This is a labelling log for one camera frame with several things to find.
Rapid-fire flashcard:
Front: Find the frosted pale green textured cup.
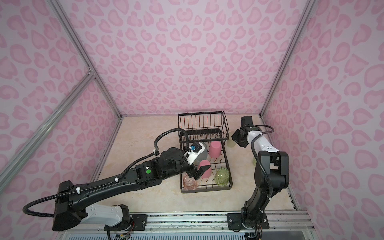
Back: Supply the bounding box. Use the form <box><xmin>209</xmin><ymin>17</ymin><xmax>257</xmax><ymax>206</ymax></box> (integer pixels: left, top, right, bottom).
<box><xmin>227</xmin><ymin>140</ymin><xmax>237</xmax><ymax>148</ymax></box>

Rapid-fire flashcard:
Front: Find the frosted teal textured cup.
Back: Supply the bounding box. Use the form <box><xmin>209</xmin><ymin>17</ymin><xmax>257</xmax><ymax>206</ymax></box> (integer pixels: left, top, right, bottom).
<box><xmin>196</xmin><ymin>143</ymin><xmax>208</xmax><ymax>164</ymax></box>

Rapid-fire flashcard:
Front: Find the aluminium diagonal frame bar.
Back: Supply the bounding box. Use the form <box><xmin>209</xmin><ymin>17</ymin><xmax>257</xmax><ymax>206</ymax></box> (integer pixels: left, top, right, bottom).
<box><xmin>1</xmin><ymin>71</ymin><xmax>95</xmax><ymax>192</ymax></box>

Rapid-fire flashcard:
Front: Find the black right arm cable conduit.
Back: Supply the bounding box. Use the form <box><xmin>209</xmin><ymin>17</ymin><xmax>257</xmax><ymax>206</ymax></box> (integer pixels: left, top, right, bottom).
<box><xmin>250</xmin><ymin>124</ymin><xmax>275</xmax><ymax>200</ymax></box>

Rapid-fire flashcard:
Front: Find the aluminium corner frame post left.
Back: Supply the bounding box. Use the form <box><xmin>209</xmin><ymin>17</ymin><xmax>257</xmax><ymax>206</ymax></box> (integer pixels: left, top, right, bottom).
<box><xmin>47</xmin><ymin>0</ymin><xmax>123</xmax><ymax>120</ymax></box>

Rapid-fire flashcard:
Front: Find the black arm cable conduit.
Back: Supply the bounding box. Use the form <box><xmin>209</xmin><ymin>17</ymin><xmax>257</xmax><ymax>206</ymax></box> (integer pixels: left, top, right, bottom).
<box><xmin>250</xmin><ymin>124</ymin><xmax>275</xmax><ymax>200</ymax></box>
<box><xmin>22</xmin><ymin>128</ymin><xmax>190</xmax><ymax>218</ymax></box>

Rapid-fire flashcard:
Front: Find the clear pink plastic cup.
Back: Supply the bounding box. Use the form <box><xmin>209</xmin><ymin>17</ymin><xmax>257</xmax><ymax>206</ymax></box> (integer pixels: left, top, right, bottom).
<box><xmin>183</xmin><ymin>174</ymin><xmax>198</xmax><ymax>191</ymax></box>

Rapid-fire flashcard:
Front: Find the aluminium corner frame post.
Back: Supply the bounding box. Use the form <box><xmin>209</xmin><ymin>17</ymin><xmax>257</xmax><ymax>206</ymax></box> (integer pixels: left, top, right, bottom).
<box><xmin>47</xmin><ymin>0</ymin><xmax>123</xmax><ymax>120</ymax></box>
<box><xmin>259</xmin><ymin>0</ymin><xmax>319</xmax><ymax>120</ymax></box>

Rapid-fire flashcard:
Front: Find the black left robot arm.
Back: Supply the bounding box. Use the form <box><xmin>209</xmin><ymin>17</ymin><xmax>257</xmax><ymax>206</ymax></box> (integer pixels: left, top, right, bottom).
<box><xmin>52</xmin><ymin>148</ymin><xmax>209</xmax><ymax>232</ymax></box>

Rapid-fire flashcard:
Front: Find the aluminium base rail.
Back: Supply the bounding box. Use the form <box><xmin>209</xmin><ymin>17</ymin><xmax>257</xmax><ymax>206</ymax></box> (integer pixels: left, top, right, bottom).
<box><xmin>56</xmin><ymin>210</ymin><xmax>318</xmax><ymax>240</ymax></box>

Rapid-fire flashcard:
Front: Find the bright green clear cup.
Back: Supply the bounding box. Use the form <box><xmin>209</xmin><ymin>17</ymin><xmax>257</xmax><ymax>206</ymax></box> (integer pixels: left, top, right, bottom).
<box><xmin>214</xmin><ymin>168</ymin><xmax>230</xmax><ymax>187</ymax></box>

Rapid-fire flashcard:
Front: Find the magenta pink plastic cup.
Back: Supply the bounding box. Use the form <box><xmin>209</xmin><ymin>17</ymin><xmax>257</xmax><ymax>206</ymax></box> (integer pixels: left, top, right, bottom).
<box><xmin>199</xmin><ymin>160</ymin><xmax>212</xmax><ymax>179</ymax></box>

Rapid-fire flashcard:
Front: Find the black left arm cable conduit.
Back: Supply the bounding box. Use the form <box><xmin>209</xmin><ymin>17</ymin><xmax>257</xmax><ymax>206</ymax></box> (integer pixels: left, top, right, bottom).
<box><xmin>22</xmin><ymin>128</ymin><xmax>190</xmax><ymax>218</ymax></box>

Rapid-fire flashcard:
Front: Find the aluminium corner frame post right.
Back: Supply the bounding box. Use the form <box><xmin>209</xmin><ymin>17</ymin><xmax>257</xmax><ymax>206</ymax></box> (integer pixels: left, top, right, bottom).
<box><xmin>259</xmin><ymin>0</ymin><xmax>319</xmax><ymax>120</ymax></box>

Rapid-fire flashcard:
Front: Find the black wire dish rack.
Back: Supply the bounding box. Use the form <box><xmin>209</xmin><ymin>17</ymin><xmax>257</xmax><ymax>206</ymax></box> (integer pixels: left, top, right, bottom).
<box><xmin>178</xmin><ymin>111</ymin><xmax>233</xmax><ymax>194</ymax></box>

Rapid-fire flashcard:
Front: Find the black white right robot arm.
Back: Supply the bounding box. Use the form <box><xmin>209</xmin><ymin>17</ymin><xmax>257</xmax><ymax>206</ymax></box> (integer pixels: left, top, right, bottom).
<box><xmin>232</xmin><ymin>116</ymin><xmax>289</xmax><ymax>231</ymax></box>

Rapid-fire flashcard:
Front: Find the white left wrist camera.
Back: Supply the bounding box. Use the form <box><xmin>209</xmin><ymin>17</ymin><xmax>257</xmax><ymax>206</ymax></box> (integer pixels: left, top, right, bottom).
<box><xmin>184</xmin><ymin>142</ymin><xmax>205</xmax><ymax>166</ymax></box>

